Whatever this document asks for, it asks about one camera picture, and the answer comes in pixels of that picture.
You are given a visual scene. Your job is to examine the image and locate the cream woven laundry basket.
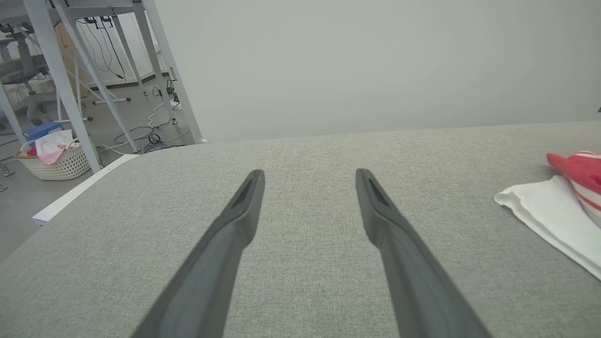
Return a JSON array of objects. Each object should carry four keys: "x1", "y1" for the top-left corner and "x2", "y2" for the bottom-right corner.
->
[{"x1": 14, "y1": 140, "x2": 92, "y2": 182}]

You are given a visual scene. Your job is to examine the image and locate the pink and white cloth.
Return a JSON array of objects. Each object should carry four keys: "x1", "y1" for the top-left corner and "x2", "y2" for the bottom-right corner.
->
[{"x1": 36, "y1": 130, "x2": 75, "y2": 165}]

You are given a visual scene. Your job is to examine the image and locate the white metal frame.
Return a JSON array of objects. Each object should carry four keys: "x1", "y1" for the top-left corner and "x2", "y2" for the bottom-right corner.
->
[{"x1": 0, "y1": 0, "x2": 208, "y2": 175}]

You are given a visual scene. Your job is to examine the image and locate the chrome chair base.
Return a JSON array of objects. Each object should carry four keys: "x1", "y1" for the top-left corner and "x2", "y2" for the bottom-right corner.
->
[{"x1": 0, "y1": 163, "x2": 15, "y2": 193}]

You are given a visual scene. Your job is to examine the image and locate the grey office chair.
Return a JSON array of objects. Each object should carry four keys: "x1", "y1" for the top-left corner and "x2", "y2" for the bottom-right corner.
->
[{"x1": 0, "y1": 23, "x2": 53, "y2": 123}]

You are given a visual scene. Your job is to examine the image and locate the black hanging cables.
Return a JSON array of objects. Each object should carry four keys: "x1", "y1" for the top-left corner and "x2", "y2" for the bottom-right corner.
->
[{"x1": 75, "y1": 16, "x2": 125, "y2": 81}]

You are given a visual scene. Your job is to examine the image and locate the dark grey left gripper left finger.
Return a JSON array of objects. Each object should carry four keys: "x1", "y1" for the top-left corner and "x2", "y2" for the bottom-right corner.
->
[{"x1": 131, "y1": 169, "x2": 266, "y2": 338}]

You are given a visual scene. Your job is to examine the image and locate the blue box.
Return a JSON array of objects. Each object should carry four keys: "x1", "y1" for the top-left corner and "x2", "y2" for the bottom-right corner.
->
[{"x1": 23, "y1": 122, "x2": 65, "y2": 142}]

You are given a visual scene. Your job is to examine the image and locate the red Bulls jersey white sleeves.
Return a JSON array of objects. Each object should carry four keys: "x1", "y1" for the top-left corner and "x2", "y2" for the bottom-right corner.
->
[{"x1": 493, "y1": 151, "x2": 601, "y2": 282}]

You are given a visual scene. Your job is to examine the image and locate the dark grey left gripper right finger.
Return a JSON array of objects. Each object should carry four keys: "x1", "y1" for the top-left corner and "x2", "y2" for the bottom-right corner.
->
[{"x1": 355, "y1": 169, "x2": 492, "y2": 338}]

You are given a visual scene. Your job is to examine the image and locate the white floor cable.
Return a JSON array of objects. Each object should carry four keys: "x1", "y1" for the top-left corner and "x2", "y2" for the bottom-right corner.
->
[{"x1": 96, "y1": 100, "x2": 192, "y2": 154}]

